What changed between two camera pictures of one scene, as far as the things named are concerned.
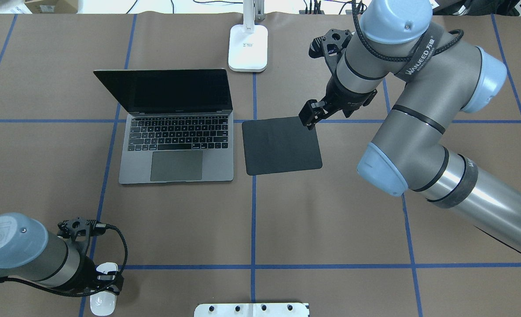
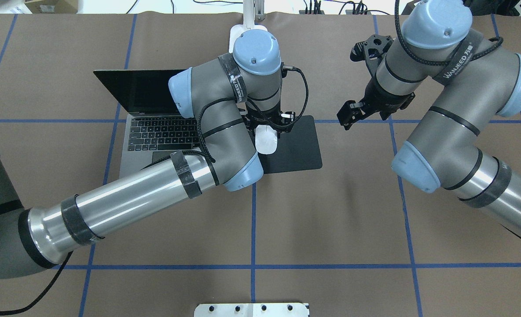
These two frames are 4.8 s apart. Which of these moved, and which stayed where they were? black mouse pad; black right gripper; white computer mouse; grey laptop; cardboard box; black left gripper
Moved: black right gripper; white computer mouse; black left gripper
Stayed: grey laptop; black mouse pad; cardboard box
